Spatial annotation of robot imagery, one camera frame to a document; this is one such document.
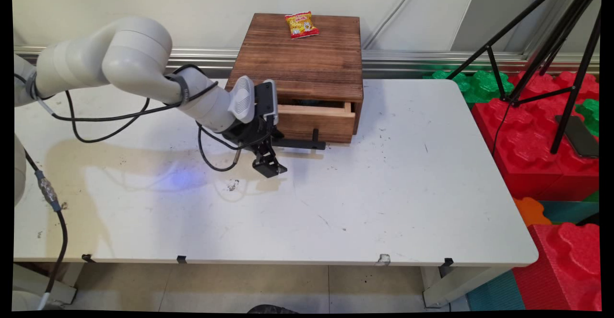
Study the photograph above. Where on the white table leg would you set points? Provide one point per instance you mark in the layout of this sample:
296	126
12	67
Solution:
33	284
455	287

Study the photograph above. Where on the large red foam block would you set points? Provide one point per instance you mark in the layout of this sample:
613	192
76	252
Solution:
527	150

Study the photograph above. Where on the teal foam mat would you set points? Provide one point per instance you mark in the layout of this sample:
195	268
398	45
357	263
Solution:
571	211

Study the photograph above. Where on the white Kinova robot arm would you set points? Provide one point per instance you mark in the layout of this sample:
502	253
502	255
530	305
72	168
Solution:
129	54

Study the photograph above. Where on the black tripod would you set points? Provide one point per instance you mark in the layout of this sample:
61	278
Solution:
566	35

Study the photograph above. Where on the red yellow snack packet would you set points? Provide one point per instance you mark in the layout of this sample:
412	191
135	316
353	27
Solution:
301	24

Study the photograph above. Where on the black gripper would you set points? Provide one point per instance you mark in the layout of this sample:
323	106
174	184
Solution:
247	135

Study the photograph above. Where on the brown wooden cabinet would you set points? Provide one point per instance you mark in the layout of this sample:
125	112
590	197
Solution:
307	64

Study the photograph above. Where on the green foam block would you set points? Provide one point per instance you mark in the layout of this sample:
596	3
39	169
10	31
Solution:
479	85
591	114

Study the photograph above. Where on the black smartphone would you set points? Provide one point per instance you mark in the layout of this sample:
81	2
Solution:
580	138

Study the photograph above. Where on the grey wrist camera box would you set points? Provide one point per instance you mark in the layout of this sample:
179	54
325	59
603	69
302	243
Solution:
268	100

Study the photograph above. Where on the beige tape strip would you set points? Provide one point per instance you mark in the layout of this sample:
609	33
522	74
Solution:
307	154

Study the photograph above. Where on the aluminium wall rail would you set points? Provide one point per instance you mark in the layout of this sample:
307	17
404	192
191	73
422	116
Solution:
407	59

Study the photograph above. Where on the orange foam piece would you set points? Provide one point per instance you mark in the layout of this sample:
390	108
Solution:
530	211

